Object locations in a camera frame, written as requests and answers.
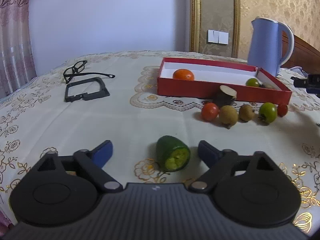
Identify orange mandarin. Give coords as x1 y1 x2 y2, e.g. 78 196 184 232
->
172 69 195 81

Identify red cardboard tray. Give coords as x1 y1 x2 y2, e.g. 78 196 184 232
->
157 57 292 105

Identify blue electric kettle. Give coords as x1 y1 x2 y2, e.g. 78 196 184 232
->
247 17 295 76

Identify cut green cucumber piece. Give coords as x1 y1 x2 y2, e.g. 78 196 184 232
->
156 135 191 172

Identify small red cherry tomato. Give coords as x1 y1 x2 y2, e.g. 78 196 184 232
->
277 103 288 117

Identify brown longan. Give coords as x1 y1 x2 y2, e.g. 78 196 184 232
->
239 104 255 122
219 105 239 129

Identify pink curtain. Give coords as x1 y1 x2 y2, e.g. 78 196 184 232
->
0 0 36 98

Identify green tomato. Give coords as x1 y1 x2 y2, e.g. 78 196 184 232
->
246 77 260 87
258 102 278 124

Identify floral tablecloth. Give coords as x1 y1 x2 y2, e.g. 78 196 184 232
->
1 51 319 234

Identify black eyeglasses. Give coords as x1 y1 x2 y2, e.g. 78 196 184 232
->
63 60 116 84

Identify white wall switch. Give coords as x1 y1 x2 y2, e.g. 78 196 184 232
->
207 30 229 45

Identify black plastic frame left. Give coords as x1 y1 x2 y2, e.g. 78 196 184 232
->
64 77 110 102

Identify gold picture frame moulding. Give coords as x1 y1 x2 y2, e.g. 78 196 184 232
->
189 0 240 58

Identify eggplant piece white cut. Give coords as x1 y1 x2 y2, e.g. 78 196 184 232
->
214 85 237 108

